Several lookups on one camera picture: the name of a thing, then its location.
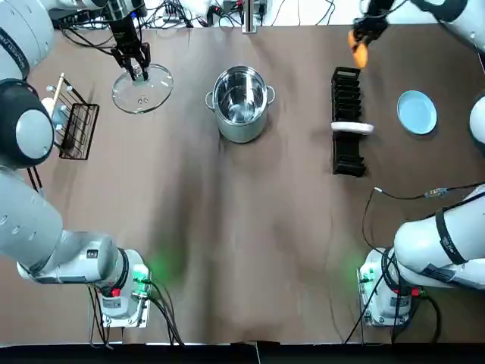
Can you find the stainless steel pot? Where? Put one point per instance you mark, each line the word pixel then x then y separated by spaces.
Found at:
pixel 242 129

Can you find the white cup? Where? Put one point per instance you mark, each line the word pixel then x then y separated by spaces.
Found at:
pixel 47 104

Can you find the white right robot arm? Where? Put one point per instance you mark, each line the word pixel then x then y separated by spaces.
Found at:
pixel 420 242

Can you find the light blue cup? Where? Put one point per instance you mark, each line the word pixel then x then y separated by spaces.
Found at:
pixel 60 115

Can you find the glass pot lid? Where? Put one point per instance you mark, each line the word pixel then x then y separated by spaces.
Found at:
pixel 151 95

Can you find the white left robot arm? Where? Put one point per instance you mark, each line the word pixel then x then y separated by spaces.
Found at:
pixel 30 227

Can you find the black dish rack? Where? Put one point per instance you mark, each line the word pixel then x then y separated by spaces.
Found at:
pixel 348 155

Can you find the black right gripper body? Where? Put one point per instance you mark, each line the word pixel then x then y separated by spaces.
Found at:
pixel 377 11

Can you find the light blue plate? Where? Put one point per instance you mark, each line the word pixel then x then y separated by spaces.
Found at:
pixel 417 112

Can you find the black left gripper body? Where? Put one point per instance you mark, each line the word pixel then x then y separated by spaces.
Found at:
pixel 127 36

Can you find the white plate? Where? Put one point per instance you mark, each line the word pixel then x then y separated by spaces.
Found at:
pixel 352 127

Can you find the aluminium camera post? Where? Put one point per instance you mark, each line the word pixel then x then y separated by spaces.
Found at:
pixel 252 17

